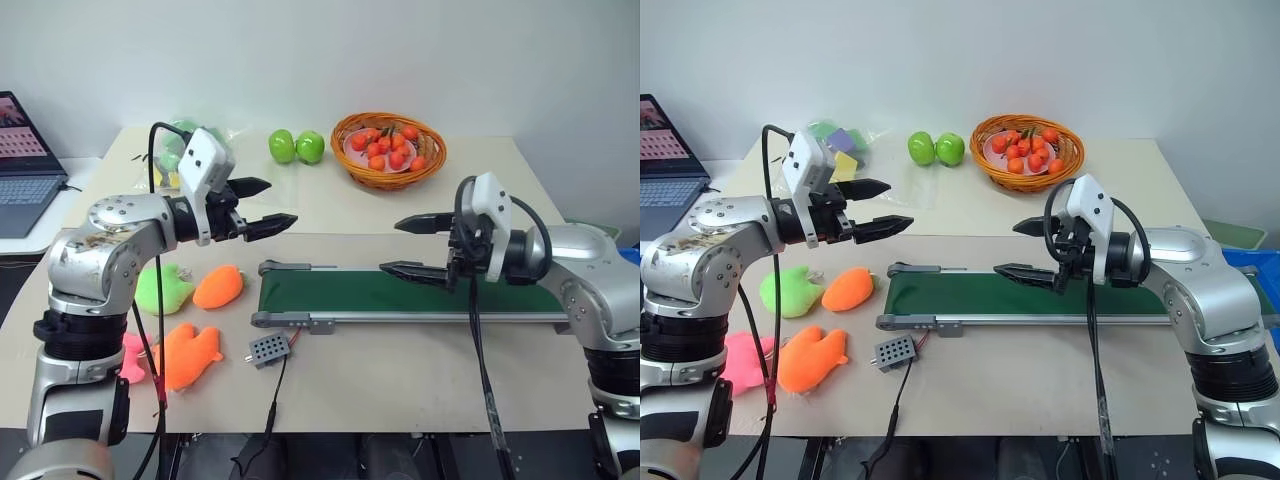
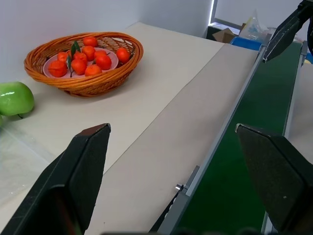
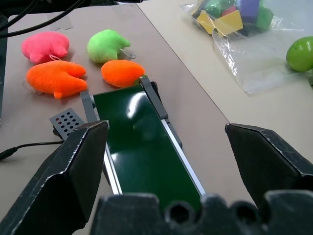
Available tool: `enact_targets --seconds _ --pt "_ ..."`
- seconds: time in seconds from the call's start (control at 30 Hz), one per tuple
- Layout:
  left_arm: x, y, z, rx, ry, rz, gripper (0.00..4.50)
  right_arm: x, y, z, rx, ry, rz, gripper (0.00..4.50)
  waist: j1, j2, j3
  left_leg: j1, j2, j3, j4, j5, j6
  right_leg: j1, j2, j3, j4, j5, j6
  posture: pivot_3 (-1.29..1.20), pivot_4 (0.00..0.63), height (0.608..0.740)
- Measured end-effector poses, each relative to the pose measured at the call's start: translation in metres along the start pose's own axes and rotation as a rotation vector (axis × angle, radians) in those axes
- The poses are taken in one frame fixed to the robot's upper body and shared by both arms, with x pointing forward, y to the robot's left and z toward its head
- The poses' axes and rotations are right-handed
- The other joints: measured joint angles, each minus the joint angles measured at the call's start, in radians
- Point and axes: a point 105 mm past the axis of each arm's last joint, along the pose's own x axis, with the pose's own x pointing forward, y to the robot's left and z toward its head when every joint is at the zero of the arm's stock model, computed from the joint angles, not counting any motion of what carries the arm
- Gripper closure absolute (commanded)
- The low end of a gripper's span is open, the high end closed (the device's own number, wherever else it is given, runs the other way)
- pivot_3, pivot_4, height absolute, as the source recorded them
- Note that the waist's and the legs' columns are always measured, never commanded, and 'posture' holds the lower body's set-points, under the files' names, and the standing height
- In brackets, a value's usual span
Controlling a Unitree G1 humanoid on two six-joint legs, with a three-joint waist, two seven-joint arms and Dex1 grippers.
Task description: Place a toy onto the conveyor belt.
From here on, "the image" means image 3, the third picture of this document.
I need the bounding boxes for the clear plastic bag of blocks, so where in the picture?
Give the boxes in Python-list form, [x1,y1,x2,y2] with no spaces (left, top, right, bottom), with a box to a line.
[179,0,306,95]

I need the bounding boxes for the pink plush toy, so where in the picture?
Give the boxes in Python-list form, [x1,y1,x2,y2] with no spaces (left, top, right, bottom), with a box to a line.
[21,31,70,65]

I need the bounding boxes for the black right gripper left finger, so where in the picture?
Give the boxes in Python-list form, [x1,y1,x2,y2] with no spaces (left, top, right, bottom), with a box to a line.
[0,119,110,235]

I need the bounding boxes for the small orange plush toy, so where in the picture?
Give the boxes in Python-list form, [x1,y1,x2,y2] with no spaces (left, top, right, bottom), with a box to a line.
[100,59,145,88]

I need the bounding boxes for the green conveyor belt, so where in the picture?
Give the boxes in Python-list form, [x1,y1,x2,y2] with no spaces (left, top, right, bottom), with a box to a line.
[80,75,207,200]

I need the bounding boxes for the green plush toy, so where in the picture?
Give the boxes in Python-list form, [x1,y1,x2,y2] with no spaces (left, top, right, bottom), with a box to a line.
[87,29,131,63]

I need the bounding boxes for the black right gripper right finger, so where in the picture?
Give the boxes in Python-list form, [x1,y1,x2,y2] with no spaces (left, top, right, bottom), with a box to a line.
[224,123,313,209]

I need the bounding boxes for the large orange plush toy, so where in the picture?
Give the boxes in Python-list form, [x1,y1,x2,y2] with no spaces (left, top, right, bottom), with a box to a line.
[25,60,88,99]

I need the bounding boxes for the black power cable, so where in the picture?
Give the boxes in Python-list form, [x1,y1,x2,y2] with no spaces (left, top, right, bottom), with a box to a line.
[0,140,65,163]

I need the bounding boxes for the green plastic ball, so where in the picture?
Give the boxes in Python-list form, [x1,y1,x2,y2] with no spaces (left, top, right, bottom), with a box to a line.
[286,36,313,72]

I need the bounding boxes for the grey perforated motor box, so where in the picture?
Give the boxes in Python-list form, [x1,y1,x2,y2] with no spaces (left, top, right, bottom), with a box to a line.
[49,108,86,141]

